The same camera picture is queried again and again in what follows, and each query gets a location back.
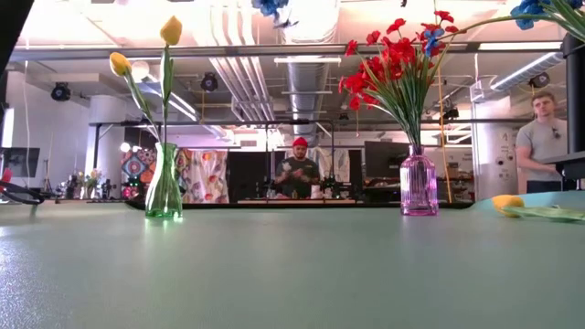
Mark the yellow artificial tulip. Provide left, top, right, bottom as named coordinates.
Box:
left=159, top=15, right=184, bottom=147
left=108, top=50, right=161, bottom=145
left=491, top=194, right=585, bottom=224

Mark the purple glass vase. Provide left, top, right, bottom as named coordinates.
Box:
left=399, top=144, right=440, bottom=217

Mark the green glass vase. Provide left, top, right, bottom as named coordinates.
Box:
left=144, top=142, right=184, bottom=219

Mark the person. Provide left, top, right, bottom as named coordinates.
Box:
left=515, top=90, right=570, bottom=194
left=273, top=135, right=321, bottom=200

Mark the black monitor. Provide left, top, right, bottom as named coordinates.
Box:
left=364, top=140, right=410, bottom=180

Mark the floral curtain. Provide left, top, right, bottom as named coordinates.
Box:
left=175, top=148, right=229, bottom=205

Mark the white ceiling light bar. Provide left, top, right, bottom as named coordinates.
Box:
left=273, top=55, right=342, bottom=65

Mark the black ceiling spot lamp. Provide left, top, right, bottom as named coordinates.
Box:
left=528, top=71, right=551, bottom=90
left=199, top=72, right=219, bottom=93
left=49, top=82, right=72, bottom=102

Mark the green table mat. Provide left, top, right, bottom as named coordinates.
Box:
left=0, top=190, right=585, bottom=329

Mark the colourful patterned cloth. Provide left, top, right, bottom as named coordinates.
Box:
left=121, top=146, right=159, bottom=200

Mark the white ceiling pipe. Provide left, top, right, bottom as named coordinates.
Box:
left=489, top=51, right=567, bottom=91

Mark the black metal rack frame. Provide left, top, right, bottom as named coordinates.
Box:
left=89, top=119, right=335, bottom=202

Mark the silver ceiling duct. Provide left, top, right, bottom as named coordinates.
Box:
left=285, top=61, right=331, bottom=145

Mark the yellow hanging cable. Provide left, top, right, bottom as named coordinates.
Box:
left=432, top=0, right=453, bottom=203

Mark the dark wall screen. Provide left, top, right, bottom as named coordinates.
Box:
left=0, top=146, right=41, bottom=179

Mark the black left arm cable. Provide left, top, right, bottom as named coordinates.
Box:
left=0, top=179, right=47, bottom=206

